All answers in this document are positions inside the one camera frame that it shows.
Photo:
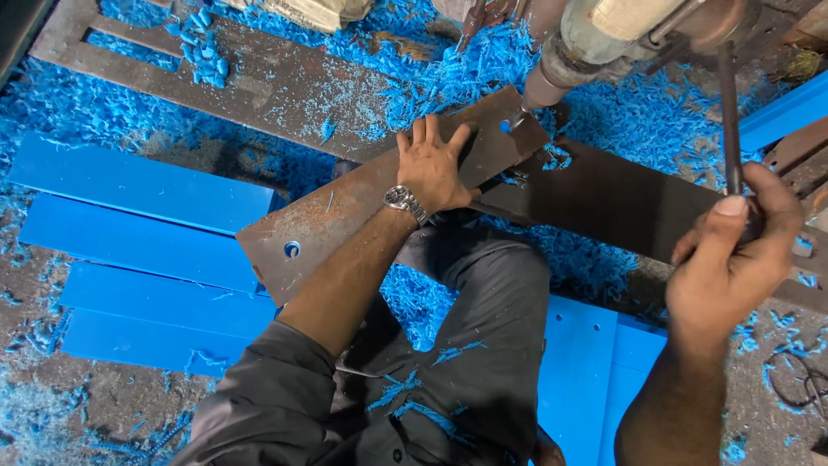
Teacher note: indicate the dark drill press lever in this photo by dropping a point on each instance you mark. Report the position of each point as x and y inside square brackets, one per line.
[731, 123]

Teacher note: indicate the long dark metal bar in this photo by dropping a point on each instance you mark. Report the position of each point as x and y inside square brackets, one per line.
[621, 200]

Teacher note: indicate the beige sack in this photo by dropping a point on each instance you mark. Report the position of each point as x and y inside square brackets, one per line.
[310, 11]

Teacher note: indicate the heap of blue plastic shavings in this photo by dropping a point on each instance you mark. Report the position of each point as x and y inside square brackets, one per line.
[453, 58]

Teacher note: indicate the dark grey shirt sleeve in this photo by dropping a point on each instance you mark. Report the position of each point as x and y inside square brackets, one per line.
[265, 404]

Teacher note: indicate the dark grey trousers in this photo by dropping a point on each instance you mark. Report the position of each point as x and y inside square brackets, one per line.
[466, 336]

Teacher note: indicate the rusty metal frame pieces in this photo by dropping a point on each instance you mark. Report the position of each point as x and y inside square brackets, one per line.
[799, 158]

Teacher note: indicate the worn drill press head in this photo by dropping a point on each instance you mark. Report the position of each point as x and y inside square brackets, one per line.
[601, 45]

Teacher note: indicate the rusty metal rod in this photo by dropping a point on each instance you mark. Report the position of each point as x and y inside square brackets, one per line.
[471, 22]

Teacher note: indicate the person's left hand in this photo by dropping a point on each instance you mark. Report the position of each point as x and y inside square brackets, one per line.
[430, 175]

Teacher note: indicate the drill bit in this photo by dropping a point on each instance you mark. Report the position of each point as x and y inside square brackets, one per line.
[517, 119]

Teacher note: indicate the rusty metal template plate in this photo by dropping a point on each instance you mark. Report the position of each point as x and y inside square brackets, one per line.
[349, 207]

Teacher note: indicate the blue plastic plank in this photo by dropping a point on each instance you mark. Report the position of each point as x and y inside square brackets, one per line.
[576, 375]
[149, 343]
[139, 243]
[168, 298]
[631, 382]
[139, 181]
[786, 113]

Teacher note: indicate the silver wristwatch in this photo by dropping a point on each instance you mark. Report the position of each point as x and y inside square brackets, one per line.
[406, 203]

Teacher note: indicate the rusty metal base frame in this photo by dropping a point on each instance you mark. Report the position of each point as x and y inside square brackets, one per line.
[271, 90]

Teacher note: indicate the person's right hand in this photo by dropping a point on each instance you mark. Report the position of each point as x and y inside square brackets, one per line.
[728, 285]

